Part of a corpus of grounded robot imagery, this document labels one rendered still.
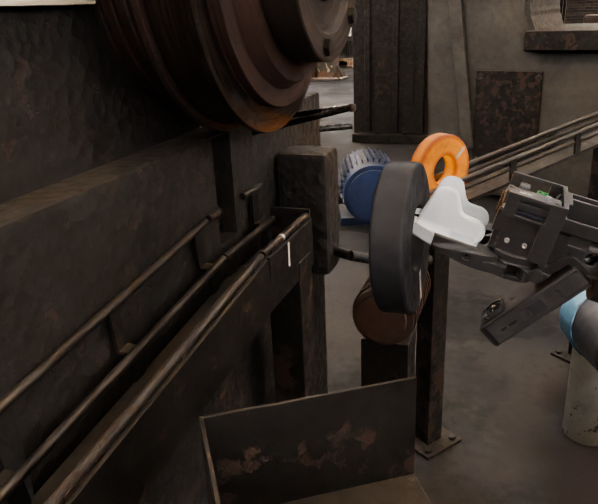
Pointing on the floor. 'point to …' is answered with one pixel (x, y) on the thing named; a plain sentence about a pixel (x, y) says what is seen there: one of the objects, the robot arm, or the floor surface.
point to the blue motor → (359, 184)
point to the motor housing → (385, 338)
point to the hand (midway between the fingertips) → (402, 220)
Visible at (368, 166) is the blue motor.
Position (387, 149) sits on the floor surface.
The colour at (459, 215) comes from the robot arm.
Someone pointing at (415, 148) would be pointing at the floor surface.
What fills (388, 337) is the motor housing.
